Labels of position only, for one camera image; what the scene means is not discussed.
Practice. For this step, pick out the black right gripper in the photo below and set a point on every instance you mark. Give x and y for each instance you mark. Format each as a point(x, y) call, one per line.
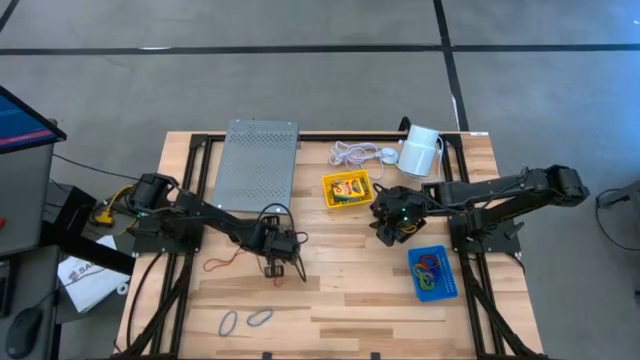
point(397, 207)

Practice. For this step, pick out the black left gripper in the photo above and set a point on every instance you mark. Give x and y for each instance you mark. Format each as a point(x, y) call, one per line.
point(275, 242)

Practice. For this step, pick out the yellow green crayon box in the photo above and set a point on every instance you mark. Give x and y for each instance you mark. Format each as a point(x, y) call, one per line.
point(350, 189)

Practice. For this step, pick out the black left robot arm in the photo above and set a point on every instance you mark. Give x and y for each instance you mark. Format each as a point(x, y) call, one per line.
point(210, 215)

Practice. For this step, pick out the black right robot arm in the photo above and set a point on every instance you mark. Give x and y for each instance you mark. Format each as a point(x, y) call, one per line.
point(500, 192)

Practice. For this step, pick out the white desk lamp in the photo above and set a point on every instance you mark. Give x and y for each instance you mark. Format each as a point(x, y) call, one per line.
point(419, 150)

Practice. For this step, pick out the dark desk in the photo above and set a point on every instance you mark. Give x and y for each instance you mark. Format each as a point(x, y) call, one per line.
point(30, 280)

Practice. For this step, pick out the yellow plastic basket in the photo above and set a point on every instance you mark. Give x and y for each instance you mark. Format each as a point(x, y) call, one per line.
point(327, 200)

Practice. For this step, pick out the blue plastic basket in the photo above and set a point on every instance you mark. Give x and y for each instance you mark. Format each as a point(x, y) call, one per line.
point(445, 285)

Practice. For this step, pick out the grey perforated metal shelf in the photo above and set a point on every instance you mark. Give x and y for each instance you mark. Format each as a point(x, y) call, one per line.
point(260, 165)

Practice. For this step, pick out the black table clamp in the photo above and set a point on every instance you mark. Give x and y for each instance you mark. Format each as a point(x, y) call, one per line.
point(404, 124)

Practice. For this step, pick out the white tape roll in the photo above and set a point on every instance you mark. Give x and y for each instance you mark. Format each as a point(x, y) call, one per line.
point(122, 288)

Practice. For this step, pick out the black stand leg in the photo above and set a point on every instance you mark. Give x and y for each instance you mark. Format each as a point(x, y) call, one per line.
point(90, 252)

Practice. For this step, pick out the white paper booklet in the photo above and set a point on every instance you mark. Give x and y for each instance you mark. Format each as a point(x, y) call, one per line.
point(87, 282)

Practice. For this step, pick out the grey stand foot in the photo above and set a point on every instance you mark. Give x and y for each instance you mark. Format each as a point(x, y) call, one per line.
point(625, 195)

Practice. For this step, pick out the grey cabinet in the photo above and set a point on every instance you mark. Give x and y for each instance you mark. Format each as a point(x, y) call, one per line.
point(25, 200)

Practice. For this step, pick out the black computer mouse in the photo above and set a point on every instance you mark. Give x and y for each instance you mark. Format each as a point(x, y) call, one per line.
point(22, 332)

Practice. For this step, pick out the black keyboard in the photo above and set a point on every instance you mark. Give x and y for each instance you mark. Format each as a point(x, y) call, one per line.
point(4, 290)

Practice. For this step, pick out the monitor with blue screen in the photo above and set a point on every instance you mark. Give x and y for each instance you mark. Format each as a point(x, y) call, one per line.
point(20, 120)

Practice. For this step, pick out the black edge bracket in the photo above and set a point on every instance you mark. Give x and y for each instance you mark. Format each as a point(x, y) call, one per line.
point(375, 356)
point(267, 356)

